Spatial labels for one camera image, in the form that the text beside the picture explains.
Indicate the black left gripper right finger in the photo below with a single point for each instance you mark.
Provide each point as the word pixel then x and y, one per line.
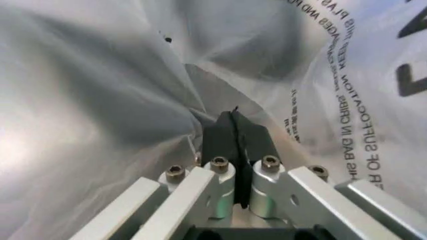
pixel 283 192

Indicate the clear printed plastic garbage bag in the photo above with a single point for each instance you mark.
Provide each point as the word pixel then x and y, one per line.
pixel 100 87

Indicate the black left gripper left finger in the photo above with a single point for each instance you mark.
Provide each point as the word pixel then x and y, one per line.
pixel 187 195

